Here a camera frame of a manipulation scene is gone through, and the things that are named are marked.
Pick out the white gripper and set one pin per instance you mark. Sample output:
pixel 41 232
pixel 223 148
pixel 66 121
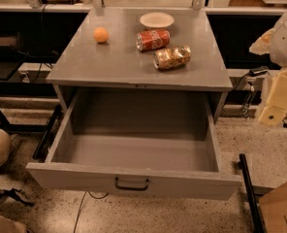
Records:
pixel 275 42

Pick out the red cola can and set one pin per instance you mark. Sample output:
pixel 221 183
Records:
pixel 152 39

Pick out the open grey top drawer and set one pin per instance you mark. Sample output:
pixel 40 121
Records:
pixel 166 137

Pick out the grey cabinet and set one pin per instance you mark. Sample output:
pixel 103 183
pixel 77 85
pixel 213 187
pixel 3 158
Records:
pixel 117 62

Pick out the white bowl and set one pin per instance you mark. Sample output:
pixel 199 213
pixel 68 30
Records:
pixel 156 20

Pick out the brown cardboard box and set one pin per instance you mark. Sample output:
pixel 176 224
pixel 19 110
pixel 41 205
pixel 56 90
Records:
pixel 273 207

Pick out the black metal bar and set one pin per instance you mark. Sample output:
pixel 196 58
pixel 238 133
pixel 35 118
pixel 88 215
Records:
pixel 258 226

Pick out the orange fruit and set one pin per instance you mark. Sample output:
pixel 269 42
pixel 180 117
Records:
pixel 100 34

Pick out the black tool on floor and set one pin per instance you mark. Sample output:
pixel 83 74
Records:
pixel 14 194

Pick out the black power adapter with cable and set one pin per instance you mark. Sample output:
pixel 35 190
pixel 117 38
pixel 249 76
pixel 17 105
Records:
pixel 248 80

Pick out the black drawer handle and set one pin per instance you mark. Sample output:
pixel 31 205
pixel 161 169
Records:
pixel 131 186

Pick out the black drawer slide rail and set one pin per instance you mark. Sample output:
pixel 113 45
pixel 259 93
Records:
pixel 45 136

